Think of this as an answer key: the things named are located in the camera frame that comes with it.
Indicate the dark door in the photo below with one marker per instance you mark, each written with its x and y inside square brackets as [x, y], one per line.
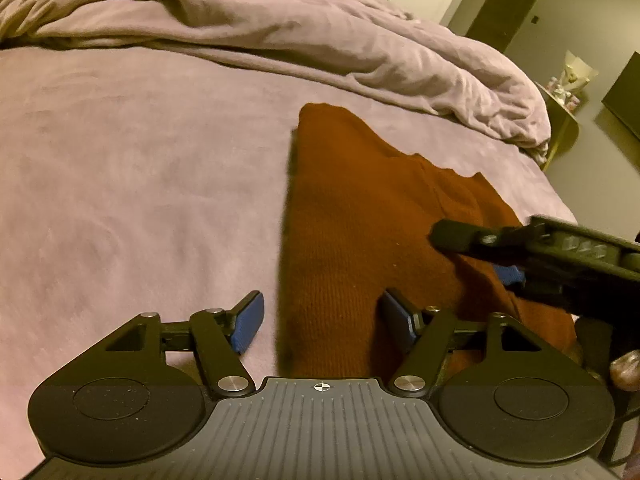
[505, 5]

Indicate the person's right hand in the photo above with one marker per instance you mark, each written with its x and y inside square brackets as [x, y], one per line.
[625, 369]

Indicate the bed with purple sheet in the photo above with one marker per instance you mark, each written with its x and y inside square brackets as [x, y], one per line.
[125, 185]

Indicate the crumpled purple duvet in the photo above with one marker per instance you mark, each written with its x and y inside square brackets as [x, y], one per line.
[280, 25]

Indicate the rust brown knit sweater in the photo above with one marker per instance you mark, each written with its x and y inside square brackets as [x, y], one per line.
[360, 240]

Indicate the wrapped flower bouquet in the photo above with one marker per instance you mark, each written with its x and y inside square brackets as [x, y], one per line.
[572, 77]

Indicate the side table with gold legs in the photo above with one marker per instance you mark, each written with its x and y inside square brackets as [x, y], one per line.
[562, 120]

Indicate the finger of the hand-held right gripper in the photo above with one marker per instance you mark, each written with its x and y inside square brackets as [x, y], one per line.
[460, 236]
[509, 275]

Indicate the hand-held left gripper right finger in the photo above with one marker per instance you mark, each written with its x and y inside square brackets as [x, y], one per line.
[397, 318]

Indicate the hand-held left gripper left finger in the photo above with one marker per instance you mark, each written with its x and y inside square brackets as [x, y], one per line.
[248, 324]

